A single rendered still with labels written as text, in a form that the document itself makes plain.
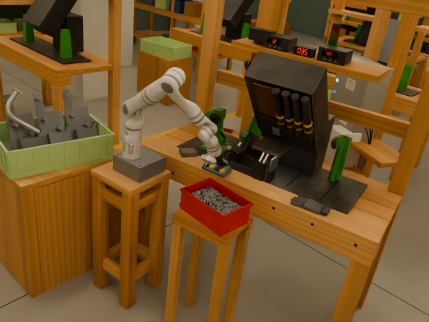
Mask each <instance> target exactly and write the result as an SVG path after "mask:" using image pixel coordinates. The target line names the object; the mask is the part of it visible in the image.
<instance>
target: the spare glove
mask: <svg viewBox="0 0 429 322"><path fill-rule="evenodd" d="M290 203H291V204H293V205H295V206H298V207H301V208H302V207H303V208H304V209H305V210H308V211H311V212H313V213H316V214H321V215H323V216H327V215H328V213H329V212H330V209H331V208H330V207H327V206H324V205H323V204H321V203H318V202H317V201H315V200H314V199H312V198H310V199H309V200H308V199H306V198H304V197H301V196H300V195H299V196H297V197H296V196H294V197H293V198H292V199H291V202H290Z"/></svg>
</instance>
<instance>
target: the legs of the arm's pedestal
mask: <svg viewBox="0 0 429 322"><path fill-rule="evenodd" d="M92 182H93V284H94V285H95V286H96V287H97V288H99V289H103V288H104V287H105V286H107V285H108V284H109V273H110V274H111V275H113V276H114V277H115V278H117V279H118V280H120V283H119V304H121V305H122V306H123V307H124V308H126V309H128V308H129V307H131V306H132V305H133V304H134V303H135V286H136V280H137V279H138V278H140V277H141V276H143V275H144V274H145V273H147V284H148V285H149V286H151V287H152V288H155V287H156V286H158V285H159V284H161V280H162V264H163V249H164V240H165V225H166V216H167V201H168V192H169V179H167V180H165V181H163V182H161V183H159V184H157V185H155V186H153V187H151V188H149V189H147V190H145V192H144V193H143V194H141V195H140V193H139V194H137V195H135V196H133V197H129V196H127V195H125V194H124V193H122V194H120V193H118V192H116V191H117V190H116V189H114V188H112V187H111V186H109V185H107V184H106V183H104V182H102V181H100V180H98V179H96V178H94V177H93V176H92ZM109 203H110V204H111V205H113V206H115V207H116V208H119V209H120V210H121V242H119V243H118V244H116V245H114V246H113V247H111V248H109ZM150 204H151V219H150V230H149V248H147V247H145V246H144V245H142V244H141V243H139V242H138V229H139V210H141V209H143V208H145V207H146V206H149V205H150ZM118 256H120V265H118V264H117V263H115V262H114V261H113V259H115V258H117V257H118ZM137 256H139V257H141V258H142V259H144V261H143V262H141V263H139V264H138V265H137Z"/></svg>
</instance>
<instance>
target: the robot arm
mask: <svg viewBox="0 0 429 322"><path fill-rule="evenodd" d="M185 78H186V77H185V73H184V71H182V69H180V68H176V67H173V68H170V69H168V70H167V72H166V73H165V74H164V75H163V76H162V77H161V78H159V79H158V80H156V81H154V82H153V83H151V84H150V85H148V86H147V87H146V88H144V89H143V90H142V91H141V92H139V93H138V94H136V95H135V96H134V97H132V98H130V99H128V100H126V101H125V102H124V104H123V106H122V111H123V114H124V115H125V116H127V117H129V118H131V119H129V120H128V121H127V122H126V123H125V133H124V141H123V157H125V158H127V159H129V160H135V159H138V158H140V152H141V141H142V126H143V124H144V116H145V108H146V107H150V106H152V105H154V104H156V103H158V102H159V101H160V100H161V99H162V98H163V97H164V96H165V95H166V94H167V95H168V96H169V97H170V98H171V99H172V100H173V101H174V102H175V103H176V104H177V105H178V106H179V107H180V108H181V109H182V110H183V111H184V112H185V114H186V115H187V116H188V117H189V119H190V121H191V122H192V123H193V124H194V125H195V126H196V127H198V126H201V125H202V124H204V126H203V127H202V128H201V129H200V130H199V131H198V132H197V137H198V138H199V139H200V140H201V141H202V142H203V143H204V144H205V146H206V149H207V154H205V155H201V159H202V160H203V161H205V162H208V163H210V164H214V165H215V164H217V166H218V167H219V169H223V167H224V166H226V165H227V164H228V162H229V161H228V160H225V158H224V157H223V151H222V148H221V146H220V144H219V142H218V139H217V137H216V136H215V135H214V134H215V133H217V130H218V129H217V126H216V125H215V124H214V123H213V122H212V121H210V120H209V119H208V118H207V117H206V116H205V115H204V113H203V112H202V111H201V109H200V108H199V106H198V105H197V104H195V103H193V102H191V101H189V100H187V99H185V98H184V97H183V96H182V95H181V94H180V92H179V89H180V87H181V86H182V85H183V84H184V81H185Z"/></svg>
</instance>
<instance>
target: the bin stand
mask: <svg viewBox="0 0 429 322"><path fill-rule="evenodd" d="M249 219H250V220H249V221H248V223H247V224H245V225H243V226H241V227H239V228H237V229H235V230H233V231H231V232H229V233H227V234H225V235H223V236H218V235H217V234H216V233H214V232H213V231H212V230H210V229H209V228H207V227H206V226H205V225H203V224H202V223H200V222H199V221H198V220H196V219H195V218H193V217H192V216H191V215H189V214H188V213H187V212H185V211H184V210H182V209H181V208H180V209H178V210H176V211H175V212H174V213H172V223H173V228H172V241H171V249H170V263H169V277H168V285H167V299H166V306H165V321H164V322H176V312H177V300H178V293H179V281H180V275H181V263H182V256H183V245H184V233H185V229H186V230H188V231H190V232H192V242H191V248H190V259H189V265H188V276H187V281H186V293H185V299H184V305H185V306H186V307H188V308H189V309H191V308H192V307H193V306H194V304H195V295H196V290H197V281H198V275H199V265H200V256H201V250H202V241H203V238H204V239H206V240H208V241H210V242H212V243H214V244H216V245H218V250H217V255H216V263H215V268H214V276H213V285H212V289H211V297H210V302H209V310H208V315H207V322H218V321H219V317H220V309H221V305H222V298H223V291H224V287H225V279H226V275H227V268H228V263H229V256H230V249H231V243H232V240H233V239H234V238H235V237H236V236H237V238H236V246H235V249H234V257H233V261H232V268H231V272H230V279H229V286H228V290H227V297H226V302H225V308H224V313H223V320H222V322H233V319H234V312H235V308H236V302H237V296H238V292H239V285H240V282H241V275H242V271H243V265H244V261H245V254H246V248H247V244H248V237H249V234H250V228H251V227H252V224H253V217H251V216H249Z"/></svg>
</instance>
